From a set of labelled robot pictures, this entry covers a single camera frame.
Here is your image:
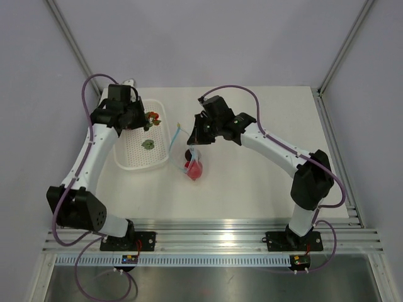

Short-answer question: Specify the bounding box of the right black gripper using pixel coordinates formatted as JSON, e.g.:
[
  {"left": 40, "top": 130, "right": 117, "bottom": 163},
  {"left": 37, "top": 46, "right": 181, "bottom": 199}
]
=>
[{"left": 188, "top": 113, "right": 222, "bottom": 145}]

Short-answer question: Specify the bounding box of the red cherry tomato sprig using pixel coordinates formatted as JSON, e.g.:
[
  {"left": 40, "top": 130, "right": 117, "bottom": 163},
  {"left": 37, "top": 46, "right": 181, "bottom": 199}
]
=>
[{"left": 144, "top": 111, "right": 161, "bottom": 131}]

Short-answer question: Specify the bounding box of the clear zip top bag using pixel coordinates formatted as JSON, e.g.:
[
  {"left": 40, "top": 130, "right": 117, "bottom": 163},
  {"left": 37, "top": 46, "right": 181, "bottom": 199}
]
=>
[{"left": 168, "top": 123, "right": 203, "bottom": 182}]

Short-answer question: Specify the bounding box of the red toy apple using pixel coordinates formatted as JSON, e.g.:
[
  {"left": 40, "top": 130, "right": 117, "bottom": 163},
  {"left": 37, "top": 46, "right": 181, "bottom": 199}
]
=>
[{"left": 184, "top": 160, "right": 203, "bottom": 181}]

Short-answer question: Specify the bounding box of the green toy leaf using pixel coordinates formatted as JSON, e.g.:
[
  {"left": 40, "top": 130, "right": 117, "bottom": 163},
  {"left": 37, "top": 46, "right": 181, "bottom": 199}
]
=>
[{"left": 142, "top": 139, "right": 155, "bottom": 150}]

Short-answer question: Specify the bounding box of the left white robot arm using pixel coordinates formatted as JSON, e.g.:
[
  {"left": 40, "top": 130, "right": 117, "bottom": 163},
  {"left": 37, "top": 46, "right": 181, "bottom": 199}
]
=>
[{"left": 46, "top": 82, "right": 147, "bottom": 250}]

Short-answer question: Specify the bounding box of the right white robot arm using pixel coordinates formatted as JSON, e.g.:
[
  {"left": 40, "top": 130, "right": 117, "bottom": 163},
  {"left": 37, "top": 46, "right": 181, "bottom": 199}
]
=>
[{"left": 187, "top": 96, "right": 334, "bottom": 250}]

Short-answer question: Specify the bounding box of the white perforated plastic basket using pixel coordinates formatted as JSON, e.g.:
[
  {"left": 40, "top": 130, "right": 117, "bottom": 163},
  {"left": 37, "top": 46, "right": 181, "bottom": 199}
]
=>
[{"left": 113, "top": 99, "right": 171, "bottom": 172}]

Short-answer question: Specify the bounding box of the left small circuit board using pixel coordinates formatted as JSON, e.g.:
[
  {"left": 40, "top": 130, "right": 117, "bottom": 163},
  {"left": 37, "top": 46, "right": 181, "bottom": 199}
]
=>
[{"left": 122, "top": 255, "right": 139, "bottom": 265}]

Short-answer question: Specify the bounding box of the small circuit board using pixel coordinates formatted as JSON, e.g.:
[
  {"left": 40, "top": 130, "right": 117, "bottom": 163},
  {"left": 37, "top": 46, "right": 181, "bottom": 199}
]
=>
[
  {"left": 290, "top": 254, "right": 311, "bottom": 271},
  {"left": 122, "top": 255, "right": 139, "bottom": 265}
]

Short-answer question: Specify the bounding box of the right small circuit board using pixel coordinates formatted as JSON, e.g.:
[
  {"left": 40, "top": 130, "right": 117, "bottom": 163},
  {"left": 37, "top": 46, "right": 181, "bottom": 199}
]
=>
[{"left": 290, "top": 254, "right": 311, "bottom": 271}]

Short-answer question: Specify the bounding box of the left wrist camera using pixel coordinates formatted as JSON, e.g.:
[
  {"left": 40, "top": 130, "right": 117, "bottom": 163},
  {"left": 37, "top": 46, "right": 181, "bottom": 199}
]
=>
[{"left": 122, "top": 79, "right": 137, "bottom": 87}]

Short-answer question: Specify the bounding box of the aluminium mounting rail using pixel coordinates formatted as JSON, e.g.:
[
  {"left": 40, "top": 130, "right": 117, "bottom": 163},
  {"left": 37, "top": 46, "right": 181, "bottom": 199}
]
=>
[{"left": 42, "top": 218, "right": 384, "bottom": 255}]

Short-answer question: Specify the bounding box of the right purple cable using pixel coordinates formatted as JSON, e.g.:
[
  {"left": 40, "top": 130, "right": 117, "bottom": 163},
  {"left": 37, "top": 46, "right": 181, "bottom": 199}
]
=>
[{"left": 198, "top": 84, "right": 347, "bottom": 274}]

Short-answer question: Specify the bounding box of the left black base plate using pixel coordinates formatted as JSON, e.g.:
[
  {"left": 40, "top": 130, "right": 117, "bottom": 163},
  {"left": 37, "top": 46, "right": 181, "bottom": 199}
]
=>
[{"left": 99, "top": 231, "right": 157, "bottom": 252}]

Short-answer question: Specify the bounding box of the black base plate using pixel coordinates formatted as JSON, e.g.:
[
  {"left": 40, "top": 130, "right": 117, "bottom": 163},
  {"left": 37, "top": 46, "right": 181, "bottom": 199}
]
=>
[
  {"left": 261, "top": 231, "right": 324, "bottom": 252},
  {"left": 99, "top": 231, "right": 157, "bottom": 252}
]

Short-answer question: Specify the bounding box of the left aluminium frame post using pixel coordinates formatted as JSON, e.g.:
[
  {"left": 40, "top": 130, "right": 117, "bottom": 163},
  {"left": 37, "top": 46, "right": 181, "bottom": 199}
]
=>
[{"left": 47, "top": 0, "right": 102, "bottom": 98}]

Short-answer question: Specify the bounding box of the aluminium frame post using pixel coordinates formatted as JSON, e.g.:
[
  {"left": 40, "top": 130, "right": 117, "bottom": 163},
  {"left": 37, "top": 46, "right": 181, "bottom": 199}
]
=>
[
  {"left": 317, "top": 0, "right": 377, "bottom": 97},
  {"left": 47, "top": 0, "right": 102, "bottom": 98}
]

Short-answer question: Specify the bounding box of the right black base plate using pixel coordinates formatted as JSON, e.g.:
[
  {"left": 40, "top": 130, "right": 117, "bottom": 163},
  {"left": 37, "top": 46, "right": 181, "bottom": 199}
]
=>
[{"left": 261, "top": 231, "right": 324, "bottom": 252}]

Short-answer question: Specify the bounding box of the white slotted cable duct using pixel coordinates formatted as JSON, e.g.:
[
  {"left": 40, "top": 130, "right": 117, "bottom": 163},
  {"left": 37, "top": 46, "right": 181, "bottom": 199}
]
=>
[{"left": 55, "top": 254, "right": 290, "bottom": 267}]

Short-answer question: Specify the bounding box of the right aluminium frame post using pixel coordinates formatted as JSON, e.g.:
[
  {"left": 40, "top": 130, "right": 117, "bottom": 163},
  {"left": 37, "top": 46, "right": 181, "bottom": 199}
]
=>
[{"left": 317, "top": 0, "right": 377, "bottom": 97}]

